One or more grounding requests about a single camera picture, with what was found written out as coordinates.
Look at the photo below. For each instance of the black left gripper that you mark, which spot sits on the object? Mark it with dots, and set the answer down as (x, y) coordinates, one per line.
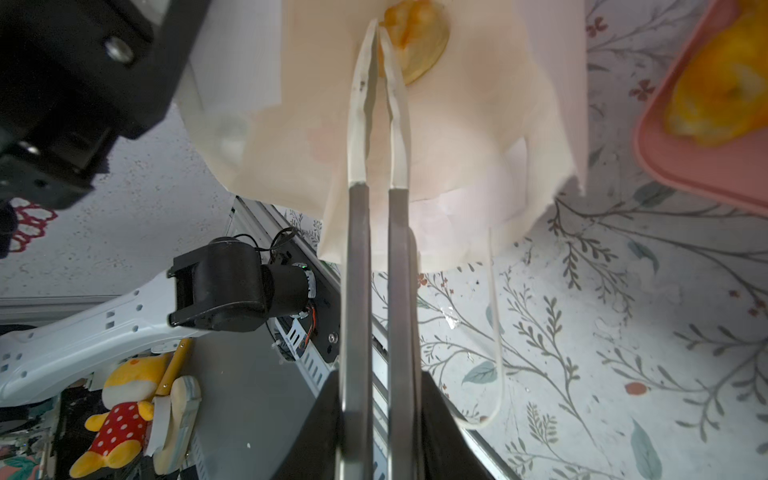
(76, 76)

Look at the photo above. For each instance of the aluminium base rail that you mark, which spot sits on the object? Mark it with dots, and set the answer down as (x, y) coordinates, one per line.
(267, 225)

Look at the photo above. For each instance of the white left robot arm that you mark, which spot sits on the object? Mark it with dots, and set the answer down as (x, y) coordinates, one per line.
(223, 286)

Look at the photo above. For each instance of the long twisted yellow bread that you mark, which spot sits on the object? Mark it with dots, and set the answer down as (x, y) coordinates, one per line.
(722, 93)

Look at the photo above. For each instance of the steel tongs with white tips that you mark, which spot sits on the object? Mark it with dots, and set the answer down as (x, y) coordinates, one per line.
(354, 457)

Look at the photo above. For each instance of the white floral paper bag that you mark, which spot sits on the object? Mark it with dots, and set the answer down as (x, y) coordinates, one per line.
(498, 125)

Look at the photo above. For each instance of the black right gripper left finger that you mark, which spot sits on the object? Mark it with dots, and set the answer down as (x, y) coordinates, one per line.
(313, 454)

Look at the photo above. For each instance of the pink plastic tray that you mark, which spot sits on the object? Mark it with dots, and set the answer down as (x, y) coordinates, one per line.
(734, 173)

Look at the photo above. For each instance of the small scored round bun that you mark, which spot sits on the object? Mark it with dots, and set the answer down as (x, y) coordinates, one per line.
(419, 32)

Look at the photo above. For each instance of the yellow plush toy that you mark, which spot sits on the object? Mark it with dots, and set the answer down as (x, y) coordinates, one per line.
(122, 430)

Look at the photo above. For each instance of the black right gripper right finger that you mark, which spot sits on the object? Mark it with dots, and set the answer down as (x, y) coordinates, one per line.
(446, 453)

